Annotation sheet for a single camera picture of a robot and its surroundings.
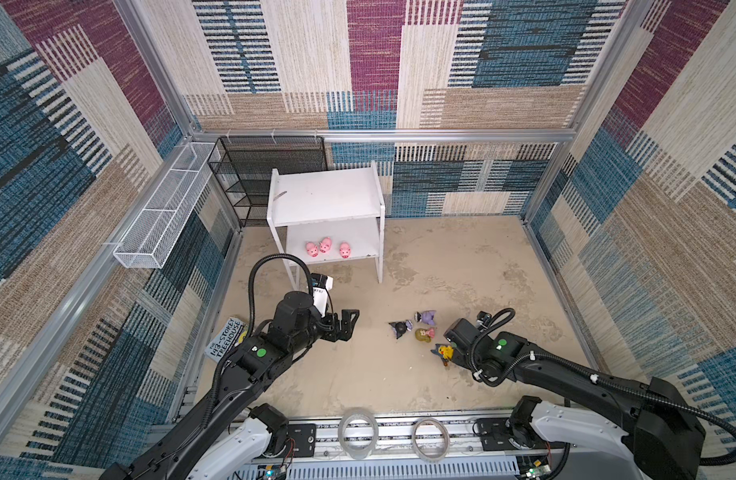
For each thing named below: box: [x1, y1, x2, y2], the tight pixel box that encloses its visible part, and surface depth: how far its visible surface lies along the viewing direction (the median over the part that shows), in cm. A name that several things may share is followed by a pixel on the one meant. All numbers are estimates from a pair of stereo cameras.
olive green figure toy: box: [415, 328, 435, 343], surface depth 89 cm
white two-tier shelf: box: [266, 160, 386, 290], surface depth 88 cm
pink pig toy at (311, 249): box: [305, 241, 319, 258], surface depth 91 cm
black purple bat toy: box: [388, 320, 413, 340], surface depth 92 cm
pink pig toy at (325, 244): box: [319, 236, 333, 253], surface depth 91 cm
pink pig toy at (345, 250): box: [339, 242, 352, 259], surface depth 91 cm
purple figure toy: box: [414, 310, 436, 326], surface depth 94 cm
